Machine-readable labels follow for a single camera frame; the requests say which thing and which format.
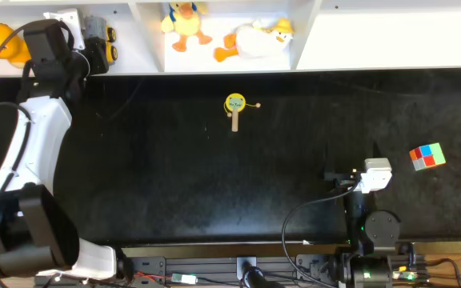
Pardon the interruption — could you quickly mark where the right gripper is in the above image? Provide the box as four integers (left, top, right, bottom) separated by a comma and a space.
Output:
323, 140, 383, 189

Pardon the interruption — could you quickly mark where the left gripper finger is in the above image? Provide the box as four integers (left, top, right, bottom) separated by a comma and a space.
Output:
84, 38, 110, 76

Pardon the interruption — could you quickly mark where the grey and yellow toy truck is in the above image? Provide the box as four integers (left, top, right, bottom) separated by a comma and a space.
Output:
82, 14, 118, 65

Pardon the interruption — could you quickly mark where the many-coloured puzzle cube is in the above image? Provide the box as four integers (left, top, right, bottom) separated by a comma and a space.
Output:
409, 142, 447, 172

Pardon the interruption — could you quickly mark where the yellow rubber duck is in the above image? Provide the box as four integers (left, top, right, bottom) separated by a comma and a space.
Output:
0, 22, 31, 69

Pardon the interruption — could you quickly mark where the yellow rattle drum toy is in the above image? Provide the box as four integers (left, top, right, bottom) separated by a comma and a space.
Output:
222, 92, 262, 133

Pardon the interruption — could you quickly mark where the yellow plush duck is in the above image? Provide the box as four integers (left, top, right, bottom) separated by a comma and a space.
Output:
160, 2, 214, 53

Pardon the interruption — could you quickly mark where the white shelf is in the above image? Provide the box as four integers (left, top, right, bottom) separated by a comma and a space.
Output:
0, 0, 461, 78

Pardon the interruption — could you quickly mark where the white plush duck with hat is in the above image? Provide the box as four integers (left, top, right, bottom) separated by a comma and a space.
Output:
213, 18, 295, 63

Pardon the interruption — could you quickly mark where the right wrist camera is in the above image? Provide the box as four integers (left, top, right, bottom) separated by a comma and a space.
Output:
353, 157, 393, 194

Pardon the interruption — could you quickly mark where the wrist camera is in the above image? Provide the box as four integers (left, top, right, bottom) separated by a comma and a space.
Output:
42, 8, 86, 51
353, 157, 393, 194

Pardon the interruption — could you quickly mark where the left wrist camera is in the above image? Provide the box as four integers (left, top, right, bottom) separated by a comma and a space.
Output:
42, 8, 86, 51

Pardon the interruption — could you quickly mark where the mounting rail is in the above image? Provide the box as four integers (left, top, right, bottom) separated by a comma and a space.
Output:
116, 246, 461, 288

